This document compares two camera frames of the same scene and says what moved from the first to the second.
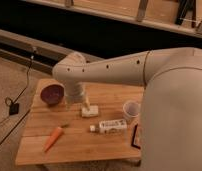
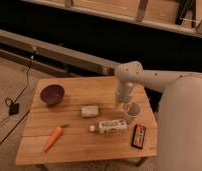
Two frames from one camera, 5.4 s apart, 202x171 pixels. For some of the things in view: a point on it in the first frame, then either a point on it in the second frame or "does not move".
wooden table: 60,134 does not move
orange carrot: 54,136 does not move
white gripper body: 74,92 -> 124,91
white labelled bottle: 114,126 does not move
